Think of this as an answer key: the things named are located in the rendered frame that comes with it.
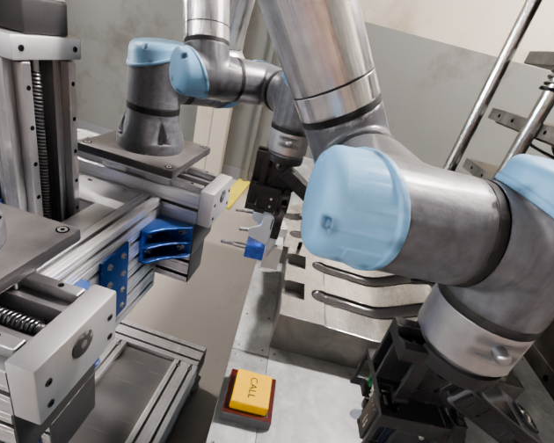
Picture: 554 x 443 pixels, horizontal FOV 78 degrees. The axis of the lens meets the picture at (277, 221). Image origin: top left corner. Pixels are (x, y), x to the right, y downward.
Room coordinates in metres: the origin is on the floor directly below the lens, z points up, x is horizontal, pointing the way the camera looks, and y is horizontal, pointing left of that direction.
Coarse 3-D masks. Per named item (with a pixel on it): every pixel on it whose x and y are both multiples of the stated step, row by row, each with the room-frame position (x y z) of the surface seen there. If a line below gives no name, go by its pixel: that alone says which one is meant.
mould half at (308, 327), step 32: (320, 288) 0.60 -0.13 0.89; (352, 288) 0.64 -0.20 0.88; (384, 288) 0.66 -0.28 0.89; (416, 288) 0.65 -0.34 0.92; (288, 320) 0.50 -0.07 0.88; (320, 320) 0.51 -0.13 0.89; (352, 320) 0.54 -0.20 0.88; (384, 320) 0.56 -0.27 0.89; (416, 320) 0.56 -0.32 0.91; (320, 352) 0.50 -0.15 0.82; (352, 352) 0.50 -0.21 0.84; (512, 384) 0.51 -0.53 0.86
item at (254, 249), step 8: (224, 240) 0.62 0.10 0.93; (248, 240) 0.63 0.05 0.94; (256, 240) 0.64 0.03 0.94; (280, 240) 0.64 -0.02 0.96; (248, 248) 0.60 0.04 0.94; (256, 248) 0.61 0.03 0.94; (264, 248) 0.61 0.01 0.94; (280, 248) 0.61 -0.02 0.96; (248, 256) 0.60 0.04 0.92; (256, 256) 0.61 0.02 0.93; (264, 256) 0.60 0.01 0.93; (272, 256) 0.60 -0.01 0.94; (280, 256) 0.61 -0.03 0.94; (264, 264) 0.60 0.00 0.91; (272, 264) 0.61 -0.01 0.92
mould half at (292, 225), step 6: (300, 204) 1.07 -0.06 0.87; (288, 210) 1.02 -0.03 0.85; (294, 210) 1.03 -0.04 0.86; (300, 210) 1.03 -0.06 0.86; (288, 222) 0.93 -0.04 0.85; (294, 222) 0.94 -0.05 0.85; (300, 222) 0.95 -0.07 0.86; (288, 228) 0.90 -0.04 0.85; (294, 228) 0.91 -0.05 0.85; (300, 228) 0.92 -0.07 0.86; (288, 234) 0.86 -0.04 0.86; (288, 240) 0.83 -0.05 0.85; (294, 240) 0.84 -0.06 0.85; (300, 240) 0.85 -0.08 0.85; (282, 252) 0.79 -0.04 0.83; (282, 258) 0.80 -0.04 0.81
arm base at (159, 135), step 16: (128, 112) 0.73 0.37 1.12; (144, 112) 0.72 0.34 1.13; (160, 112) 0.73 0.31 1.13; (176, 112) 0.77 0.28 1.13; (128, 128) 0.72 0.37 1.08; (144, 128) 0.72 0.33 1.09; (160, 128) 0.74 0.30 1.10; (176, 128) 0.77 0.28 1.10; (128, 144) 0.71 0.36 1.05; (144, 144) 0.71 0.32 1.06; (160, 144) 0.74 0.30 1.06; (176, 144) 0.76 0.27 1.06
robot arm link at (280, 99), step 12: (276, 84) 0.62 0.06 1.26; (276, 96) 0.61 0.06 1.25; (288, 96) 0.59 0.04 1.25; (276, 108) 0.61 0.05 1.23; (288, 108) 0.59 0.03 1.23; (276, 120) 0.60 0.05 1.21; (288, 120) 0.59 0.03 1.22; (300, 120) 0.59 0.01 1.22; (288, 132) 0.59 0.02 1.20; (300, 132) 0.59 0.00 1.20
